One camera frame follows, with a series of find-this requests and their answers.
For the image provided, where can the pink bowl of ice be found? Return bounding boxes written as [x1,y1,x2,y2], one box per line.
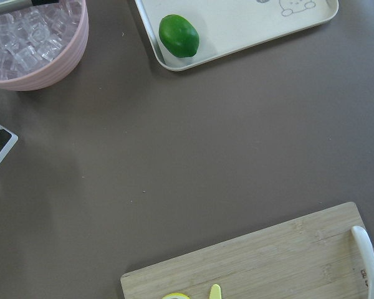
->
[0,1,89,91]

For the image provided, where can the lemon slice stack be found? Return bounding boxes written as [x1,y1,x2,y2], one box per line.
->
[162,293,190,299]

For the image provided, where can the green lime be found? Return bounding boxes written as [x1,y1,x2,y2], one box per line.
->
[158,14,200,58]

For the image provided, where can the white ceramic spoon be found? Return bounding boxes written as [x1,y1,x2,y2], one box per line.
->
[351,225,374,298]

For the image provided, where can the yellow plastic knife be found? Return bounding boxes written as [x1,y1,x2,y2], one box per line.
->
[209,283,222,299]

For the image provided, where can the bamboo cutting board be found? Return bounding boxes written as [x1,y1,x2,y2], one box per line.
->
[120,202,369,298]

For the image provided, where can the cream tray with bear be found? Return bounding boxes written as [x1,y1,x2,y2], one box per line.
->
[135,0,339,72]

